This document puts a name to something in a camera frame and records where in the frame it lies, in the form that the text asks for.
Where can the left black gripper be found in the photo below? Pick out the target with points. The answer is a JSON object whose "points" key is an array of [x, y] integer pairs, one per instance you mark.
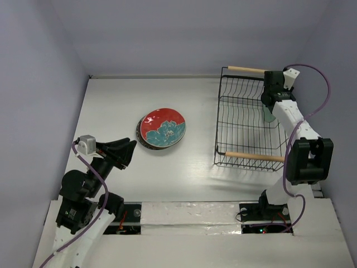
{"points": [[118, 151]]}

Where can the grey deer snowflake plate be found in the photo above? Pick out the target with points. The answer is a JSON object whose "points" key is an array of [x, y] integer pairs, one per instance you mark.
{"points": [[167, 134]]}

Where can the black wire dish rack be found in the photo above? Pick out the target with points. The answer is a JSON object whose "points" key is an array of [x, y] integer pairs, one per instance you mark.
{"points": [[240, 125]]}

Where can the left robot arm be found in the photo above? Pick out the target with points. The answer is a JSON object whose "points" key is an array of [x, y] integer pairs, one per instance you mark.
{"points": [[88, 207]]}

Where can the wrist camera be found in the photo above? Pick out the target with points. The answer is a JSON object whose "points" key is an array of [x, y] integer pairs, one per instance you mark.
{"points": [[86, 145], [290, 75]]}

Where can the white front platform board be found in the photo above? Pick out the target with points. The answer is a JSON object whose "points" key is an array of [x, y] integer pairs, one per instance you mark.
{"points": [[199, 234]]}

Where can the red teal flower plate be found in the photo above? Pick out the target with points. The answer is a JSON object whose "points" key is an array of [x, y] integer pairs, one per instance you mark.
{"points": [[157, 116]]}

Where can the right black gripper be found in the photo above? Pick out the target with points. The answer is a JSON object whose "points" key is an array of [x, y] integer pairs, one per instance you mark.
{"points": [[274, 82]]}

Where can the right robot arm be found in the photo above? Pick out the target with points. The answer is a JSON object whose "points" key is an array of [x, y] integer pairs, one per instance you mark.
{"points": [[308, 155]]}

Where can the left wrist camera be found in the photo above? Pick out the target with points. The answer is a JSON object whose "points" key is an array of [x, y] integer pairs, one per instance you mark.
{"points": [[86, 145]]}

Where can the green leaf plate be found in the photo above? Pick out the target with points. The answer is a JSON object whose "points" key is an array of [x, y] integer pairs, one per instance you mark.
{"points": [[268, 115]]}

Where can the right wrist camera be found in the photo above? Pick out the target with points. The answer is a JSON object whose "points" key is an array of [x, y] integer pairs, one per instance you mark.
{"points": [[290, 75]]}

